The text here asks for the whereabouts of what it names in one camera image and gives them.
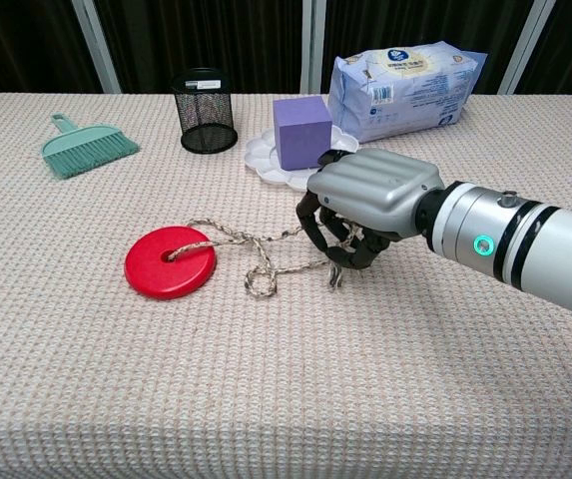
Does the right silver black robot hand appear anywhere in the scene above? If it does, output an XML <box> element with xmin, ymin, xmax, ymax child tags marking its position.
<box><xmin>294</xmin><ymin>148</ymin><xmax>446</xmax><ymax>271</ymax></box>

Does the red disc with hole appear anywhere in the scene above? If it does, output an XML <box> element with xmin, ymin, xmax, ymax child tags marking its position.
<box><xmin>124</xmin><ymin>225</ymin><xmax>218</xmax><ymax>301</ymax></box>

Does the purple foam cube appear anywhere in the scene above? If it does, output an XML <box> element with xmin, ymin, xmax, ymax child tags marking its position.
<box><xmin>272</xmin><ymin>95</ymin><xmax>334</xmax><ymax>172</ymax></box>

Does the pale blue wipes pack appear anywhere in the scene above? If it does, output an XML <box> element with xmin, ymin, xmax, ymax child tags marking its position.
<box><xmin>326</xmin><ymin>40</ymin><xmax>489</xmax><ymax>145</ymax></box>

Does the white flower-shaped palette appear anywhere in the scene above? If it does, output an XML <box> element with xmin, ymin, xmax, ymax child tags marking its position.
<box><xmin>244</xmin><ymin>124</ymin><xmax>361</xmax><ymax>194</ymax></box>

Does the black mesh pen holder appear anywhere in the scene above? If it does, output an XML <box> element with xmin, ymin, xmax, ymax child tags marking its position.
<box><xmin>171</xmin><ymin>67</ymin><xmax>240</xmax><ymax>155</ymax></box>

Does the pink waffle tablecloth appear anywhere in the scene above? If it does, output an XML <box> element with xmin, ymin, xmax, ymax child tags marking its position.
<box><xmin>0</xmin><ymin>92</ymin><xmax>572</xmax><ymax>479</ymax></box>

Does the teal hand brush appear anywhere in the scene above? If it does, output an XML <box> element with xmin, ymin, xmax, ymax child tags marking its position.
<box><xmin>41</xmin><ymin>113</ymin><xmax>141</xmax><ymax>181</ymax></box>

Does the grey metal frame post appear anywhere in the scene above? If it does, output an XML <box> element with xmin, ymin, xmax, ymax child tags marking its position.
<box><xmin>496</xmin><ymin>0</ymin><xmax>557</xmax><ymax>96</ymax></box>
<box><xmin>70</xmin><ymin>0</ymin><xmax>123</xmax><ymax>95</ymax></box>
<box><xmin>298</xmin><ymin>0</ymin><xmax>327</xmax><ymax>95</ymax></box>

